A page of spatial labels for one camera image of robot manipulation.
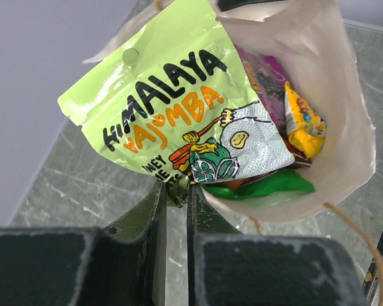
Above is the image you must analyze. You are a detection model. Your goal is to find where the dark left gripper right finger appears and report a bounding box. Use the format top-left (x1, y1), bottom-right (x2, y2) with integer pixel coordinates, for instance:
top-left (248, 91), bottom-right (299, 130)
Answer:
top-left (187, 187), bottom-right (366, 305)

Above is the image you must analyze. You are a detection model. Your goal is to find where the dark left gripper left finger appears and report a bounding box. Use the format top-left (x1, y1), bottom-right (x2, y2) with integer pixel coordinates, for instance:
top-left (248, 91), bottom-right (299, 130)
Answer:
top-left (0, 182), bottom-right (167, 305)

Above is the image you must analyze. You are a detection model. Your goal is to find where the green Chuba cassava chips bag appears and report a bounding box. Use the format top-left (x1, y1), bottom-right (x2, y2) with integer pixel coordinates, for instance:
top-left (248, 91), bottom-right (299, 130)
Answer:
top-left (202, 169), bottom-right (315, 200)

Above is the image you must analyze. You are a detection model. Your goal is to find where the red Doritos bag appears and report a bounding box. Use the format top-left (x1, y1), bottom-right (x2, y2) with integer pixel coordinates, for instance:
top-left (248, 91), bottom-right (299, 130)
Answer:
top-left (282, 135), bottom-right (312, 169)

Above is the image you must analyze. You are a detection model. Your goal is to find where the yellow M&M's packet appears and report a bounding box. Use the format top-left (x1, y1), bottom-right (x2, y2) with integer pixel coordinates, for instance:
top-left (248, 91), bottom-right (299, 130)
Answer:
top-left (284, 81), bottom-right (327, 159)

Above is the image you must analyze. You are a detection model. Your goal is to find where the small light green packet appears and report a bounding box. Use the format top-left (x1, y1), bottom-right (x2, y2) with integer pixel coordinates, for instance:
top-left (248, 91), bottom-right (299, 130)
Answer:
top-left (58, 1), bottom-right (294, 195)

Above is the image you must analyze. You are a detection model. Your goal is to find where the purple grape candy bag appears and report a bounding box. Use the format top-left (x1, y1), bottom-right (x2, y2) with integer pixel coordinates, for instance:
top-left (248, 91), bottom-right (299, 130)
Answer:
top-left (234, 45), bottom-right (288, 133)

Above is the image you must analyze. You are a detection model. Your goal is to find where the beige paper bag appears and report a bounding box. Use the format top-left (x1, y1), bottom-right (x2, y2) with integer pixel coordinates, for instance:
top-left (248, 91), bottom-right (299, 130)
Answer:
top-left (91, 1), bottom-right (376, 222)

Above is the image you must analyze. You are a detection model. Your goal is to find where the aluminium table frame rail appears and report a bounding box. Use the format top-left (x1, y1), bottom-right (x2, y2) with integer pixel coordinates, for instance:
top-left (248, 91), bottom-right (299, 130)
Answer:
top-left (363, 231), bottom-right (383, 299)

